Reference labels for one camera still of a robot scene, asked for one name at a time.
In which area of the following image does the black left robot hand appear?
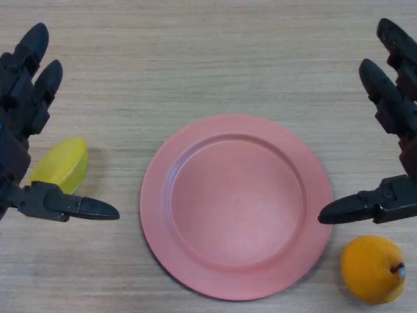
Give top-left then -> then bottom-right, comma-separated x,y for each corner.
0,22 -> 121,229

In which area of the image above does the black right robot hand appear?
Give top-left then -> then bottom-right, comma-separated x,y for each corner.
317,18 -> 417,226

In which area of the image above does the orange pear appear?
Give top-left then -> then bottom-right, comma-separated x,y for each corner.
340,235 -> 407,297

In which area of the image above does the pink round plate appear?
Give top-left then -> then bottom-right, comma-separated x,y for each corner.
139,113 -> 334,301

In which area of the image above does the yellow starfruit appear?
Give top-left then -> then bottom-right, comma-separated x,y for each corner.
29,136 -> 90,195

